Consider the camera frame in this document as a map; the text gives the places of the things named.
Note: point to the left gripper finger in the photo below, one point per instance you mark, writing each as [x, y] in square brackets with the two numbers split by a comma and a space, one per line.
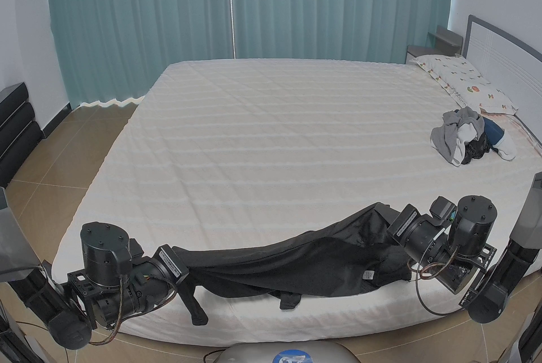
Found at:
[195, 308]

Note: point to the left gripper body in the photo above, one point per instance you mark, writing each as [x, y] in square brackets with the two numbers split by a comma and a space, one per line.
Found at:
[152, 285]

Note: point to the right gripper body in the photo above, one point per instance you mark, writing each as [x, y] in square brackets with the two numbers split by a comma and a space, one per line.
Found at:
[419, 236]

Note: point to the black T-shirt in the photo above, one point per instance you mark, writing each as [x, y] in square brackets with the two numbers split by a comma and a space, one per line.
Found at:
[322, 259]

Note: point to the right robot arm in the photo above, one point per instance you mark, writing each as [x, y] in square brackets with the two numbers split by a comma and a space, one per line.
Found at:
[476, 225]

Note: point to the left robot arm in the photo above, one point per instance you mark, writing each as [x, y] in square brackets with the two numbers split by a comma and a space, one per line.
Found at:
[103, 251]

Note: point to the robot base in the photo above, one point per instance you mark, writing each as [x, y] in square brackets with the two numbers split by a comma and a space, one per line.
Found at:
[288, 353]

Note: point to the pile of clothes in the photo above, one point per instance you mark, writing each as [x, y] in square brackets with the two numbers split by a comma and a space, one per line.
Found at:
[453, 136]

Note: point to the white printed pillow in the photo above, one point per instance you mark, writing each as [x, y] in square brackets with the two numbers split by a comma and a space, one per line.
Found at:
[465, 77]

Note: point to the bed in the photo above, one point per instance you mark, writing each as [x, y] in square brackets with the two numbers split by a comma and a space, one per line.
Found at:
[262, 132]

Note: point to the grey bedside table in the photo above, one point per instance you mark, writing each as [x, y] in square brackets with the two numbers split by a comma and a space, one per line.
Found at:
[444, 40]

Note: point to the black chest of drawers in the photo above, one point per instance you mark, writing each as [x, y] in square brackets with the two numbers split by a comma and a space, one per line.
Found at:
[17, 128]

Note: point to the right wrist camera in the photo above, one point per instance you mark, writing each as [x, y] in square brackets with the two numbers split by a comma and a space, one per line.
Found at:
[442, 209]

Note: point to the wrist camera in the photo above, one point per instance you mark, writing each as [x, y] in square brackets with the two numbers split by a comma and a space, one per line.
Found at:
[135, 251]
[442, 209]

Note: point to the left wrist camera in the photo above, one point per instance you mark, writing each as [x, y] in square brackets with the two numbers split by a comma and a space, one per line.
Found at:
[135, 251]

